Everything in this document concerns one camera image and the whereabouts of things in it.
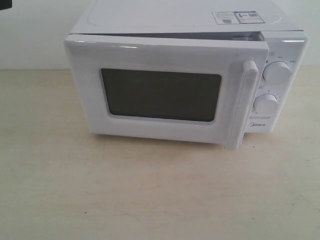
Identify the upper white control knob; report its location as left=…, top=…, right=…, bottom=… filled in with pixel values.
left=263, top=61, right=291, bottom=85

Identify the white warning label sticker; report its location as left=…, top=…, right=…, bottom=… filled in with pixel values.
left=212, top=11, right=240, bottom=25

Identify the lower white control knob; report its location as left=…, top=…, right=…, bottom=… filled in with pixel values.
left=253, top=93, right=278, bottom=115

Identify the white microwave door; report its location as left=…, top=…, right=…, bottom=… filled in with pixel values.
left=64, top=34, right=269, bottom=150

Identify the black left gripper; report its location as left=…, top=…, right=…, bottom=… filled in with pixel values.
left=0, top=0, right=13, bottom=11

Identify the white control knob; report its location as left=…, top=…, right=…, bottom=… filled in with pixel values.
left=253, top=93, right=278, bottom=115
left=263, top=61, right=291, bottom=85

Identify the blue energy label sticker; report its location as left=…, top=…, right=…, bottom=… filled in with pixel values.
left=233, top=11, right=264, bottom=24

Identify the white microwave oven body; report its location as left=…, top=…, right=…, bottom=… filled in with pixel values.
left=65, top=0, right=308, bottom=133

